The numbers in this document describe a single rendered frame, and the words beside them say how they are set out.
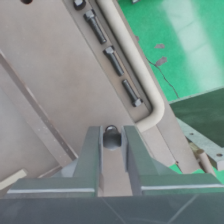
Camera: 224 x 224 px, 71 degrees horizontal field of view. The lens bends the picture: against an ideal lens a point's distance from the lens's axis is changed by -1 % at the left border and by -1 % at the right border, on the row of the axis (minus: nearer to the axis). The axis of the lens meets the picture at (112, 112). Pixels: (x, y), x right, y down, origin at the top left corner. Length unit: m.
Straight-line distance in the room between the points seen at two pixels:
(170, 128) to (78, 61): 0.24
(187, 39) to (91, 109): 1.59
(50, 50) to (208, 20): 1.72
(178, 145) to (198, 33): 1.49
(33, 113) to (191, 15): 1.69
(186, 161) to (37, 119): 0.32
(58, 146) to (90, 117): 0.04
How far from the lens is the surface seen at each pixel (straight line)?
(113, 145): 0.16
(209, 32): 1.82
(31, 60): 0.18
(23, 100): 0.17
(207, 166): 0.40
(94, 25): 0.29
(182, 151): 0.38
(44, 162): 0.21
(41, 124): 0.17
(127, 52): 0.28
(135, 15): 1.62
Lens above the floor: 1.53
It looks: 75 degrees down
